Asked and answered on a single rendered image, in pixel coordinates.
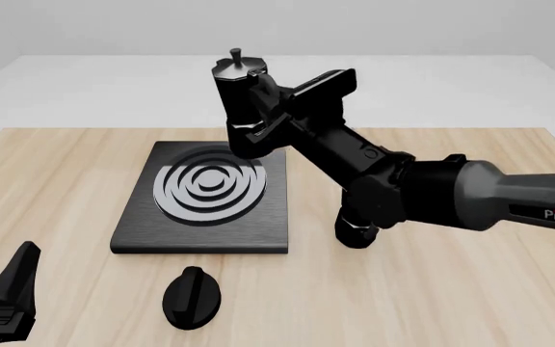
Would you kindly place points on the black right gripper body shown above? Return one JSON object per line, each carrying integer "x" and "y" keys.
{"x": 316, "y": 106}

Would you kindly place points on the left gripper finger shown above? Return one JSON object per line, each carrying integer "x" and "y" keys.
{"x": 17, "y": 278}

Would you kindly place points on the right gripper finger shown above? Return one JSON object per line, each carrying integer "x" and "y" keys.
{"x": 270, "y": 90}
{"x": 268, "y": 128}

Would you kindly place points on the black moka pot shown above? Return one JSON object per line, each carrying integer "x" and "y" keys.
{"x": 234, "y": 97}

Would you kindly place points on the grey and black right arm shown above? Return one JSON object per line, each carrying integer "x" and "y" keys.
{"x": 451, "y": 195}

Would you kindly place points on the flat black stove plate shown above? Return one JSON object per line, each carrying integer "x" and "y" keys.
{"x": 152, "y": 231}

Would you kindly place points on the round black stove knob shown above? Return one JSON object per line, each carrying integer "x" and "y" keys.
{"x": 191, "y": 298}

